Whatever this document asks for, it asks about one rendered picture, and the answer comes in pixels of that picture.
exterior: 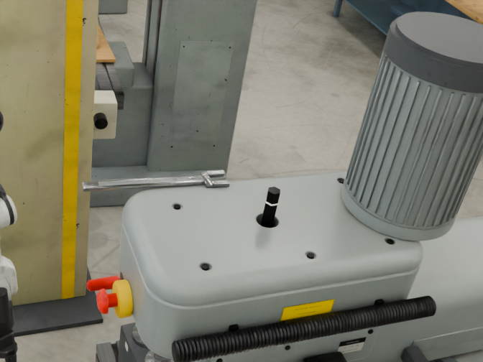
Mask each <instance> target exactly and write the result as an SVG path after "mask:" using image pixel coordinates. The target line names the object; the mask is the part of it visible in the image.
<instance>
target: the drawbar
mask: <svg viewBox="0 0 483 362"><path fill-rule="evenodd" d="M279 197H280V189H278V188H277V187H269V188H268V191H267V198H266V201H265V204H264V210H263V214H262V220H261V223H260V225H261V226H263V227H265V228H272V225H273V222H274V218H275V213H276V210H277V205H273V206H271V205H268V204H266V202H268V203H270V204H278V200H279Z"/></svg>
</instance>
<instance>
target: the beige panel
mask: <svg viewBox="0 0 483 362"><path fill-rule="evenodd" d="M97 29H98V0H0V112H1V113H2V115H3V117H4V125H3V127H2V130H1V131H0V183H1V185H2V187H3V188H4V190H5V192H6V194H7V195H8V196H9V197H10V198H11V199H12V200H13V202H14V205H15V207H16V209H17V221H16V223H15V224H12V225H10V226H6V227H3V228H0V249H1V255H2V256H5V257H6V258H8V259H10V260H11V262H12V263H13V265H14V268H15V270H16V274H17V285H18V290H17V293H16V294H14V295H12V296H11V300H12V305H13V311H14V326H13V327H12V330H13V331H14V337H17V336H22V335H31V334H35V333H43V332H49V331H54V330H62V329H66V328H75V327H80V326H84V325H93V324H98V323H102V322H103V318H102V315H101V312H100V311H99V310H98V306H97V301H96V293H95V291H90V292H89V289H87V285H86V283H87V282H88V280H91V275H90V272H89V270H88V265H87V259H88V227H89V210H90V193H91V191H88V192H84V191H83V186H82V182H90V181H91V161H92V144H93V112H94V95H95V78H96V46H97Z"/></svg>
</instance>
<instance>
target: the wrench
mask: <svg viewBox="0 0 483 362"><path fill-rule="evenodd" d="M211 177H224V171H223V170H221V171H207V172H201V175H197V176H184V177H158V178H144V179H131V180H105V181H92V182H82V186H83V191H84V192H88V191H101V190H125V189H137V188H149V187H173V186H186V185H204V184H205V186H206V187H212V188H215V187H229V186H230V183H229V181H227V180H222V181H211V179H210V178H211Z"/></svg>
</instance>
